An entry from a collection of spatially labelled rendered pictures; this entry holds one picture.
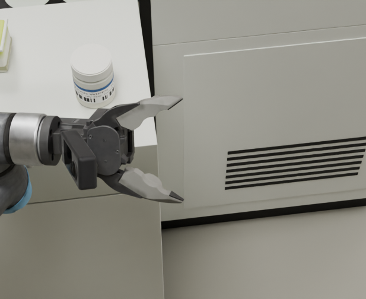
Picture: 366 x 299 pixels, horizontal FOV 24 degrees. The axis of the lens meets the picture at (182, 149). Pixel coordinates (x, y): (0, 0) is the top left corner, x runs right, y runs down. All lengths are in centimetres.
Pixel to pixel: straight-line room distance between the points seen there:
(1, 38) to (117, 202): 36
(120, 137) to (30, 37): 50
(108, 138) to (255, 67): 77
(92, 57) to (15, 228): 39
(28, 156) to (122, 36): 47
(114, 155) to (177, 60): 68
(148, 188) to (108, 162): 7
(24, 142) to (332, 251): 143
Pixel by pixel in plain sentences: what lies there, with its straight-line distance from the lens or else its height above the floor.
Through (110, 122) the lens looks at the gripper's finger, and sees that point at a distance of 118.
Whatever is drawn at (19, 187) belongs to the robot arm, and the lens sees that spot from 133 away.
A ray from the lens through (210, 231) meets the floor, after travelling 248.
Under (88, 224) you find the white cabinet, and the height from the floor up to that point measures 72.
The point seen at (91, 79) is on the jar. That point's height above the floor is 105.
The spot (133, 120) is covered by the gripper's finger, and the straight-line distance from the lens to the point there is 117.
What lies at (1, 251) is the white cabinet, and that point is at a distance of 175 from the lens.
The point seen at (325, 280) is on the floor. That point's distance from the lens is 244.
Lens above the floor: 218
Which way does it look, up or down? 56 degrees down
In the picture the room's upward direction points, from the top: straight up
